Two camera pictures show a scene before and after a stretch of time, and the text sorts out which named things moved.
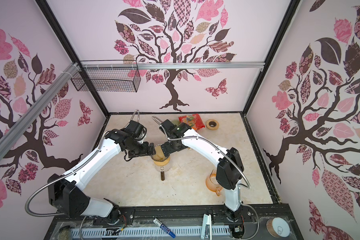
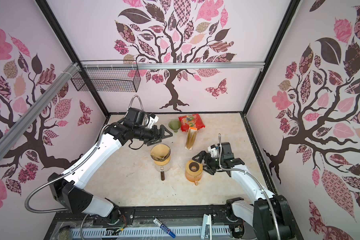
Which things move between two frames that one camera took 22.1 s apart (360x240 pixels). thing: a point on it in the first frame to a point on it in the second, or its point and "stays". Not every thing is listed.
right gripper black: (170, 151) to (208, 155)
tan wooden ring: (162, 163) stays
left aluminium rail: (5, 143) stays
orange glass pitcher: (212, 184) to (193, 171)
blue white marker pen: (169, 231) stays
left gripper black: (144, 151) to (162, 127)
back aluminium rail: (167, 65) stays
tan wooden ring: (212, 128) to (195, 173)
